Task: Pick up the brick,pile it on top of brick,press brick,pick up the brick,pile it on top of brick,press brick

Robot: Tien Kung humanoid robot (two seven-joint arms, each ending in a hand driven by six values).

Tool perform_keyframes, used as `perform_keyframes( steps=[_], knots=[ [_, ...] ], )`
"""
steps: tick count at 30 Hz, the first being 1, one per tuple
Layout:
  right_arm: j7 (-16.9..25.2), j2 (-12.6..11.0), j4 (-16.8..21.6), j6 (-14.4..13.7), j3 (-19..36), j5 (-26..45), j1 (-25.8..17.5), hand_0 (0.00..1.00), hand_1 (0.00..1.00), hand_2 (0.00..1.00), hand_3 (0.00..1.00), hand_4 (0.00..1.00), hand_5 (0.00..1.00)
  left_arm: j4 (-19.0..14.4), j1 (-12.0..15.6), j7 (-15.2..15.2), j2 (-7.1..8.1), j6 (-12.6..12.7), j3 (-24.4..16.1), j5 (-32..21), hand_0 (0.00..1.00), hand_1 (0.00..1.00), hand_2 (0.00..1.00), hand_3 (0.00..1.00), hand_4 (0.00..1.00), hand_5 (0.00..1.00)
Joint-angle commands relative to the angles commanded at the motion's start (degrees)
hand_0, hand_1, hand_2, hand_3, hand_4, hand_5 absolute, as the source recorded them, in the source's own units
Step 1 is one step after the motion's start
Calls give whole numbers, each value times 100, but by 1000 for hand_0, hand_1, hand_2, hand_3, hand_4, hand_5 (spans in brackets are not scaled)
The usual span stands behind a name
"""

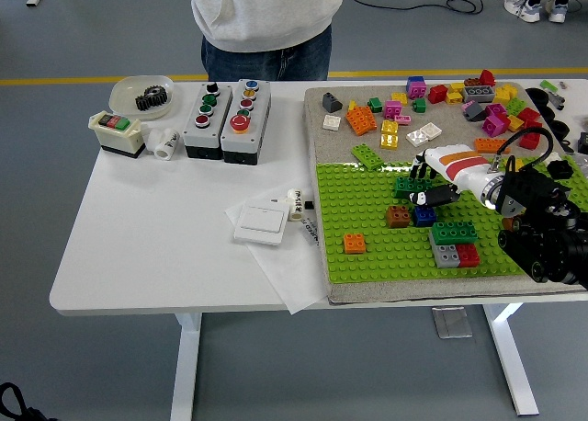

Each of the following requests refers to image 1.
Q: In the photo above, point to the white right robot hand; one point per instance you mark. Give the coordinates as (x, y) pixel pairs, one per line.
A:
(464, 170)

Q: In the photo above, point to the blue 2x2 brick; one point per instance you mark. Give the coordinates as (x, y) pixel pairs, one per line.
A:
(425, 216)

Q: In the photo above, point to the dark green 2x4 brick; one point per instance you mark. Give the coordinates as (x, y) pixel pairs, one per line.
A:
(453, 233)
(402, 186)

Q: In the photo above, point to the brown 2x2 brick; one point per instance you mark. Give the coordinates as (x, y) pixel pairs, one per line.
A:
(398, 216)

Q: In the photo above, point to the lime green studded baseplate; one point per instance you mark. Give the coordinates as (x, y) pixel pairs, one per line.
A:
(390, 255)

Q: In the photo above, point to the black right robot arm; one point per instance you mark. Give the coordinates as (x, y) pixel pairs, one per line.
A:
(551, 251)

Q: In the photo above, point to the orange 2x4 brick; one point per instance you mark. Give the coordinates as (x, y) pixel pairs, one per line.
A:
(491, 145)

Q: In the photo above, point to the yellow 2x2 brick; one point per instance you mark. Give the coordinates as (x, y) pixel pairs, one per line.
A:
(515, 123)
(518, 163)
(399, 98)
(389, 141)
(454, 98)
(389, 127)
(457, 87)

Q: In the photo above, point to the magenta 2x2 brick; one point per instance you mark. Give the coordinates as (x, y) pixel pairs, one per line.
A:
(495, 125)
(418, 90)
(496, 110)

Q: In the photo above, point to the dark grey slope brick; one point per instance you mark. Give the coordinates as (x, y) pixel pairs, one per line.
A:
(473, 111)
(331, 101)

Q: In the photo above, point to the red 2x4 brick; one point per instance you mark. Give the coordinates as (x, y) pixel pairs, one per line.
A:
(530, 140)
(468, 254)

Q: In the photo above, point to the grey 2x4 brick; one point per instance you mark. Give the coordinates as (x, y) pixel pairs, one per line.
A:
(444, 255)
(478, 93)

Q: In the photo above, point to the small dark green brick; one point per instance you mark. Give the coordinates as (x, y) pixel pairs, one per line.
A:
(375, 104)
(419, 105)

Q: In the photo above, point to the lime green brick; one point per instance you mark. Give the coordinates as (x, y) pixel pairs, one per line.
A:
(516, 106)

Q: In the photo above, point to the large yellow brick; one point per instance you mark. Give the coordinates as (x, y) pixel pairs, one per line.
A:
(505, 94)

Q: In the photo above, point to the white brick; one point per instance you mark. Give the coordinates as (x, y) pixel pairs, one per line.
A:
(553, 156)

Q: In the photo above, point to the pink 2x2 brick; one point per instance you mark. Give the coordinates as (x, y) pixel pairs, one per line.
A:
(392, 109)

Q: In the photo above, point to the red slope brick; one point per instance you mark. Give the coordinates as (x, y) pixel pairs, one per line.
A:
(487, 77)

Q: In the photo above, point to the black brick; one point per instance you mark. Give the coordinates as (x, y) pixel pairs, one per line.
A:
(560, 169)

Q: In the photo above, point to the wide orange brick block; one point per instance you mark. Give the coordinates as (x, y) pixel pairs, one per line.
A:
(361, 120)

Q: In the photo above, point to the tiny yellow brick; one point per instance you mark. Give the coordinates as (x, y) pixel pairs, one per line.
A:
(352, 105)

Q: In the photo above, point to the orange 2x2 brick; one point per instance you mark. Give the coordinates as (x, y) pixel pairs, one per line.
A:
(354, 243)

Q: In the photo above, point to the white square tile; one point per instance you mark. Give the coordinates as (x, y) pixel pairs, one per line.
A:
(331, 122)
(431, 130)
(415, 139)

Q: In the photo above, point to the pink flat tile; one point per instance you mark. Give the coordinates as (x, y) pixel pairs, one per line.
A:
(469, 105)
(403, 119)

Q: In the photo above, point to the green 2x4 flat plate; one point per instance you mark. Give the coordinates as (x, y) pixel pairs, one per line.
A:
(367, 156)

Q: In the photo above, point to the grey metal tool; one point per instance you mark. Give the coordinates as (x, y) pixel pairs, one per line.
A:
(557, 99)

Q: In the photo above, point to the clear plastic bag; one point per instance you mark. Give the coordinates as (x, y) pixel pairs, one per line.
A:
(583, 166)

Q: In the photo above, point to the small lime green block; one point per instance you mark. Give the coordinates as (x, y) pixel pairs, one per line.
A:
(548, 85)

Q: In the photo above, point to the black square box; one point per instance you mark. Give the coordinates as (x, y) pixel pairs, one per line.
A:
(583, 141)

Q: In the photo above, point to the grey-brown mat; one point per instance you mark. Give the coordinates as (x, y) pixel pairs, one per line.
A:
(413, 291)

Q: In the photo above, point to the silver floor plate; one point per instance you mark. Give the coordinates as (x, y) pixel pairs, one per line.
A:
(451, 322)

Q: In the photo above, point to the white printed label strip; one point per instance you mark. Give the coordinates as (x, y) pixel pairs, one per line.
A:
(311, 230)

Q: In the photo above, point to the small white pipe coupling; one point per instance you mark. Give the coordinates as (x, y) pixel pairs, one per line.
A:
(295, 203)

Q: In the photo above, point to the person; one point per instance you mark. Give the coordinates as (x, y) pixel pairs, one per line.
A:
(257, 7)
(528, 5)

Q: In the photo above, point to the white table leg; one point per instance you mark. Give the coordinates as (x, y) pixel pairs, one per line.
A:
(510, 361)
(186, 366)

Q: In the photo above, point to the white paper sheet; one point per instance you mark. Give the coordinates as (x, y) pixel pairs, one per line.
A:
(285, 274)

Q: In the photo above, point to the grey emergency-stop button box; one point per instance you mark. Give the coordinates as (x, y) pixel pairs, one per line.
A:
(239, 140)

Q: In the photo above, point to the grey four-button control box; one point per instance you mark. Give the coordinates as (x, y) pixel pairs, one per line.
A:
(202, 133)

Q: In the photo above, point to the white pipe tee fitting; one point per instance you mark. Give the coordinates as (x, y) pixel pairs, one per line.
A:
(163, 145)

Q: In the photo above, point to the black gear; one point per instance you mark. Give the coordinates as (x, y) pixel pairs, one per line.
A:
(143, 104)
(157, 94)

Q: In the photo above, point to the white oval bowl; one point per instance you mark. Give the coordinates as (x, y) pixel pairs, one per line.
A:
(124, 90)

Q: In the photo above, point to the white wall switch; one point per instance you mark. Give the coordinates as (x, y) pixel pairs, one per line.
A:
(261, 219)

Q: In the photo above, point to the cream red-green switch box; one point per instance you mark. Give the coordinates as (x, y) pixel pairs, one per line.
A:
(115, 133)

